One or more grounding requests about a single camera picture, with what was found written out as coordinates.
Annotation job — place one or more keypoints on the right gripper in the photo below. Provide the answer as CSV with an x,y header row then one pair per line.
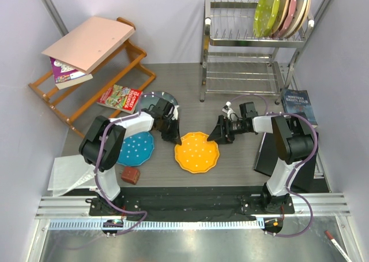
x,y
219,133

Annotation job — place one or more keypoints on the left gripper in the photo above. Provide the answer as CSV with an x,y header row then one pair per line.
x,y
174,135

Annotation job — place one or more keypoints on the orange dotted plate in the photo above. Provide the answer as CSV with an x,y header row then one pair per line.
x,y
196,154

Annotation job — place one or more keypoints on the dark blue-grey plate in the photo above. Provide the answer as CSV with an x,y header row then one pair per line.
x,y
151,98

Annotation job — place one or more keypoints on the metal dish rack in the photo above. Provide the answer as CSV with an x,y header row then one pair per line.
x,y
234,61

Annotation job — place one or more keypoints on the green dotted plate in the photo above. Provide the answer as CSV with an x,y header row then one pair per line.
x,y
265,17

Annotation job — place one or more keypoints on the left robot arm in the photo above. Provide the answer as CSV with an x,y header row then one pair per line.
x,y
102,143

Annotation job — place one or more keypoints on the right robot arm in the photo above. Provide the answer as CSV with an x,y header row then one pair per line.
x,y
296,143

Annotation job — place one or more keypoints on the wooden rack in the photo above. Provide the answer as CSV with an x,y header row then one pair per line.
x,y
55,96

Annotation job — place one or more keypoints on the blue dotted plate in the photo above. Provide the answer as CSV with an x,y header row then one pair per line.
x,y
136,149

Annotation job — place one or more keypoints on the brown square block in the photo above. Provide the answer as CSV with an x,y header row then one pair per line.
x,y
130,175

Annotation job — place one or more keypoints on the red comic book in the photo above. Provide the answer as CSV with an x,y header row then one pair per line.
x,y
120,98

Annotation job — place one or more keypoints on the dark blue paperback book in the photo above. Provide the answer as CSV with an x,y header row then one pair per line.
x,y
298,101

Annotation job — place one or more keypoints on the black box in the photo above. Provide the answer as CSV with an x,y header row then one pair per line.
x,y
267,159

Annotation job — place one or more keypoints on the white cloth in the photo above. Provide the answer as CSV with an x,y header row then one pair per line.
x,y
69,173

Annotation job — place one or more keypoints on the pink folder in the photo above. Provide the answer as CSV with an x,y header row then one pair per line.
x,y
88,45

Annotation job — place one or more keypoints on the purple white book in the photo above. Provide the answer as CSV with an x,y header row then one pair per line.
x,y
66,76

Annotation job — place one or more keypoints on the cream floral plate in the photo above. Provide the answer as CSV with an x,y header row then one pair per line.
x,y
281,14

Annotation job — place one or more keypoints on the pink dotted plate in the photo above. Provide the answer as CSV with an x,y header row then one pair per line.
x,y
288,19

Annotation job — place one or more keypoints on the cream blue rimmed plate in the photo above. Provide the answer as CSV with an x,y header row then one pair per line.
x,y
301,6

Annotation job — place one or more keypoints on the red white marker pen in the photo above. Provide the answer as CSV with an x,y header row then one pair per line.
x,y
337,246

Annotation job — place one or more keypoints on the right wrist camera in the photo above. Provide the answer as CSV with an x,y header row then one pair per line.
x,y
228,111

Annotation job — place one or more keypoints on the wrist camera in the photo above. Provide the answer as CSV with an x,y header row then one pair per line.
x,y
175,113
228,111

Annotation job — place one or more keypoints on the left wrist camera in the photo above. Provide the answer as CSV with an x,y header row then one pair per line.
x,y
175,113

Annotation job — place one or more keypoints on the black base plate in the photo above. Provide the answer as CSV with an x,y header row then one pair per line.
x,y
199,204

